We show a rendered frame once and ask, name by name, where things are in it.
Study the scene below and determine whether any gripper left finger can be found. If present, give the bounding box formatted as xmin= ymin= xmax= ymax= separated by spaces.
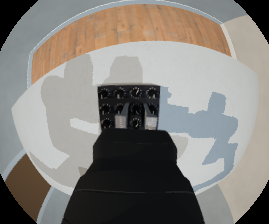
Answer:
xmin=115 ymin=103 xmax=131 ymax=129

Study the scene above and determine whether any black box with knobs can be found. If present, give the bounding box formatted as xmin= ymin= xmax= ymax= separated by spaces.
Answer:
xmin=97 ymin=85 xmax=160 ymax=130

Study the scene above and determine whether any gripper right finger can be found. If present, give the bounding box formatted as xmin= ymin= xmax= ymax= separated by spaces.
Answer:
xmin=141 ymin=104 xmax=158 ymax=130

